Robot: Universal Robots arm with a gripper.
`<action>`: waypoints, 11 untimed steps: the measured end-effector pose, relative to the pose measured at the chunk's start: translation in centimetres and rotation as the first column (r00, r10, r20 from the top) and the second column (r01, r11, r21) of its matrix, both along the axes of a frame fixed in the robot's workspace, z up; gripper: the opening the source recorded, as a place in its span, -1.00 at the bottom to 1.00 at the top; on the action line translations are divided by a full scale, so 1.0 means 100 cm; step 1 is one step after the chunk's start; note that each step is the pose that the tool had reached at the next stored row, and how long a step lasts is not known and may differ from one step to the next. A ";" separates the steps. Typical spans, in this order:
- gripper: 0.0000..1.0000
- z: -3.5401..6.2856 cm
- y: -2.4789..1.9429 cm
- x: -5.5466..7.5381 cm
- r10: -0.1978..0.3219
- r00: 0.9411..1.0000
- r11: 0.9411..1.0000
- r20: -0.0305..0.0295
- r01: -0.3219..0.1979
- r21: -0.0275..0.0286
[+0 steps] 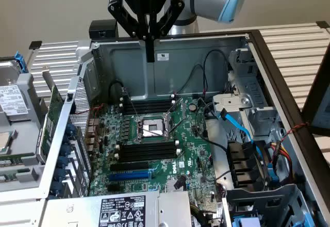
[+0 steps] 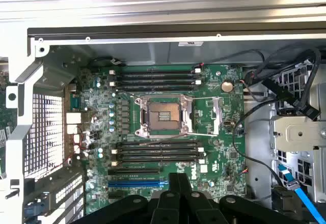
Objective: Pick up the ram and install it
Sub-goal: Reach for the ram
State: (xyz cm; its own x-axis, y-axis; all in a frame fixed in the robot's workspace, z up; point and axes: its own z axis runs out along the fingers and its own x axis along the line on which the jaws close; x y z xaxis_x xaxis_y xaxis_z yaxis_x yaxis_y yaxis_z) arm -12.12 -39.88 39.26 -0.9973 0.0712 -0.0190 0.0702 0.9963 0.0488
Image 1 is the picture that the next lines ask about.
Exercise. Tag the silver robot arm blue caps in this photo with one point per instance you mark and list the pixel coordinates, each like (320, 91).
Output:
(206, 0)

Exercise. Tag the black RAM slot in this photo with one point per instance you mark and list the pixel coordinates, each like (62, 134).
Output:
(147, 97)
(147, 145)
(147, 101)
(147, 108)
(147, 149)
(147, 153)
(147, 104)
(147, 158)

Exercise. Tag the black box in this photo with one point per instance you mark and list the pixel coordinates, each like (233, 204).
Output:
(103, 28)

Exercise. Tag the grey open PC case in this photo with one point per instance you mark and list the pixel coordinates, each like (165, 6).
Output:
(196, 44)

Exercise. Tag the white case sticker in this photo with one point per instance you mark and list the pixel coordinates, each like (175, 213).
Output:
(162, 56)

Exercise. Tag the black table clamp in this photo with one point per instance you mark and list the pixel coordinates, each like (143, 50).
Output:
(34, 45)
(322, 24)

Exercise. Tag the thin metal locking lever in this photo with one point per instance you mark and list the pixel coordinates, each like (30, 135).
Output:
(177, 127)
(132, 103)
(150, 131)

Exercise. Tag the silver coin battery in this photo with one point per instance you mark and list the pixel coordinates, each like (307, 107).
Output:
(192, 106)

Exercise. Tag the blue disk carrier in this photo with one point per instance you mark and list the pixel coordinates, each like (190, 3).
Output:
(20, 62)

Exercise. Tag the grey metal disk bay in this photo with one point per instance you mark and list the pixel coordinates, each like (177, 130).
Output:
(257, 90)

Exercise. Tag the green graphics card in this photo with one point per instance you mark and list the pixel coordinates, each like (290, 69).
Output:
(52, 108)

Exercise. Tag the CPU socket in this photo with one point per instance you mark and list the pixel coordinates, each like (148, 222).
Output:
(150, 127)

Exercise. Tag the metal rear port block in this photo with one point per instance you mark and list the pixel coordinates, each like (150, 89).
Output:
(92, 134)

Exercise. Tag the blue card retainer knob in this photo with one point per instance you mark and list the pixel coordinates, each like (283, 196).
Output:
(67, 139)
(55, 187)
(70, 129)
(62, 162)
(65, 150)
(59, 174)

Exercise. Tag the silver hard disk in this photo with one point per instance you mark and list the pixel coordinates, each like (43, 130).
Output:
(13, 98)

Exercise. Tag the green Dell motherboard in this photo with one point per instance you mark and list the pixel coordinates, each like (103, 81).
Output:
(190, 144)

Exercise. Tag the grey parts rack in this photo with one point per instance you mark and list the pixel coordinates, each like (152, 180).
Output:
(25, 134)

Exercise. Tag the long black expansion slot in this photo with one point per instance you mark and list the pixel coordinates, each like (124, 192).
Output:
(129, 166)

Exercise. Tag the blue expansion slot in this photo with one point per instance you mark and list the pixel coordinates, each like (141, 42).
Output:
(129, 176)

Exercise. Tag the silver CPU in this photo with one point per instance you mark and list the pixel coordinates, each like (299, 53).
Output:
(3, 142)

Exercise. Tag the black fan shroud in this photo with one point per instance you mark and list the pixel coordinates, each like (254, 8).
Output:
(242, 165)

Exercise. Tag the dark framed panel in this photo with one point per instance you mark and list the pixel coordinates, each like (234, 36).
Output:
(319, 108)

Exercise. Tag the black power connector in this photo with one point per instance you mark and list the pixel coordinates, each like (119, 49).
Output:
(277, 149)

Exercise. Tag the black board connector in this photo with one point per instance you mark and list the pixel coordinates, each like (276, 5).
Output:
(179, 183)

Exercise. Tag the short black expansion slot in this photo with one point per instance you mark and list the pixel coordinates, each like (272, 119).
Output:
(113, 188)

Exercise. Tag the silver chipset heatsink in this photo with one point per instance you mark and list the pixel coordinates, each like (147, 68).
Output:
(171, 185)

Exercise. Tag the blue plastic latch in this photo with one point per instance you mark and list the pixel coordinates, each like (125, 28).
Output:
(273, 176)

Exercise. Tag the silver power supply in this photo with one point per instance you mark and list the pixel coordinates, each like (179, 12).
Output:
(77, 211)

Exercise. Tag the grey perforated disk bay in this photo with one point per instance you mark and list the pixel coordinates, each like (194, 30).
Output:
(270, 198)

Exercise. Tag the blue plastic block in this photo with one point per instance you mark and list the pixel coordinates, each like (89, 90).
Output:
(245, 223)

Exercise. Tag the blue plastic strip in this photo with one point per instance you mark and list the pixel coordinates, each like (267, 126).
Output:
(309, 219)

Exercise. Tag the silver disk bay bracket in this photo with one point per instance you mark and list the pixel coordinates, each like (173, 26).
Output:
(232, 103)

